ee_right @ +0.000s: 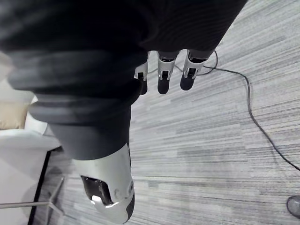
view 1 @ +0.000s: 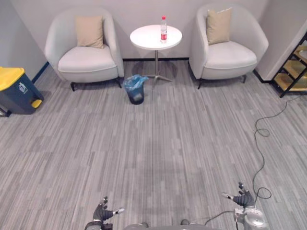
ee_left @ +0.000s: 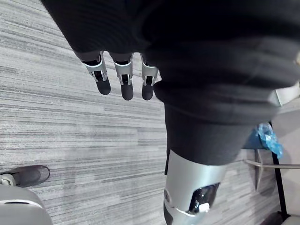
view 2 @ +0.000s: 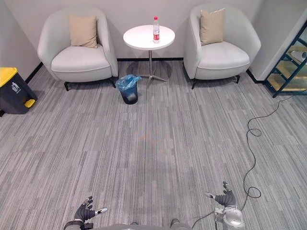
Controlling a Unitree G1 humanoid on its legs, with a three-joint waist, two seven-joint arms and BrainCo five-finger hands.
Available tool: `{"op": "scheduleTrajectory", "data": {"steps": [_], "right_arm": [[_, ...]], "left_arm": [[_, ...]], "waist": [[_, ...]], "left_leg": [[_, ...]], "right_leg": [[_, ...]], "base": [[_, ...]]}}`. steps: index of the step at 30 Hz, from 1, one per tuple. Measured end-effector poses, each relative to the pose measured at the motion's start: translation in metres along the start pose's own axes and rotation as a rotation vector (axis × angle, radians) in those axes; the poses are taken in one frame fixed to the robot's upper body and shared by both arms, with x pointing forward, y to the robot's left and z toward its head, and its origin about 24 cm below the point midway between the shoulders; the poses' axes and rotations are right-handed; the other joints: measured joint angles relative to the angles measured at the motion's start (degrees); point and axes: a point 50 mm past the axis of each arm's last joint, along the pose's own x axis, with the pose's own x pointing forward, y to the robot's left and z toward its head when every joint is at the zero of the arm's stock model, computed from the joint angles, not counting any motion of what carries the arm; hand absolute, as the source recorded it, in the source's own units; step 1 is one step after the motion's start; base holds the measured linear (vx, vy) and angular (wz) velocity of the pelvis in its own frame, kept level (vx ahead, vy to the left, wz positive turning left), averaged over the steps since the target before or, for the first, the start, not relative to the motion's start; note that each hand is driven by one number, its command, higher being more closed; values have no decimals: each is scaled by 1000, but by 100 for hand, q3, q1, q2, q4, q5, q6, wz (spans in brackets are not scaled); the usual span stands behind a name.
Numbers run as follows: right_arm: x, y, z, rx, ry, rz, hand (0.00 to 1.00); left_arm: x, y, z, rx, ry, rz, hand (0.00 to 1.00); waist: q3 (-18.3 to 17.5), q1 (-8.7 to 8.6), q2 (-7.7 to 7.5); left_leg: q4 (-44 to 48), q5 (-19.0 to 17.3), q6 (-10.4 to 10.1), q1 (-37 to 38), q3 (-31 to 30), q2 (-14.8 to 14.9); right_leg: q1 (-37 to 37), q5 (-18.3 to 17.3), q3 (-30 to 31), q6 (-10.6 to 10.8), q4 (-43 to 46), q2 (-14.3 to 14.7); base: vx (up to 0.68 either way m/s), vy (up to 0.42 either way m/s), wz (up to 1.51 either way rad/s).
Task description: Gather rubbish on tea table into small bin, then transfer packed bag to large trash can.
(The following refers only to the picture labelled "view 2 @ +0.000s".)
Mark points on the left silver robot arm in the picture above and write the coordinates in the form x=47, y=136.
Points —
x=75, y=224

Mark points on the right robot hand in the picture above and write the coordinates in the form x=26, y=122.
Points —
x=227, y=198

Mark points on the large yellow-lidded trash can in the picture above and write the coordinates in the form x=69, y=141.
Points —
x=14, y=93

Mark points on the plastic bottle with red label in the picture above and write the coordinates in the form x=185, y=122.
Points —
x=156, y=30

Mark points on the round white tea table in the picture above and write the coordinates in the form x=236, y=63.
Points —
x=148, y=39

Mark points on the light grey armchair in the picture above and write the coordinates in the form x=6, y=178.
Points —
x=76, y=49
x=223, y=48

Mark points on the blue plastic bin bag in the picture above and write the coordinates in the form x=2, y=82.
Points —
x=126, y=82

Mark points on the beige cushion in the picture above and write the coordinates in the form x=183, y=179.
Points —
x=83, y=31
x=212, y=26

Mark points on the grey object on shelf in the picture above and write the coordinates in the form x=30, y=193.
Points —
x=299, y=54

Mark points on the small black waste bin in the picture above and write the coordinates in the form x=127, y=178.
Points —
x=129, y=95

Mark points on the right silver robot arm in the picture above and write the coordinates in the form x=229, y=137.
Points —
x=230, y=217

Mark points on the dark green metal shelf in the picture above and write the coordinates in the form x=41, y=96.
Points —
x=287, y=60

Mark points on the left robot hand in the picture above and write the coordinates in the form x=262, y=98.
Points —
x=82, y=212

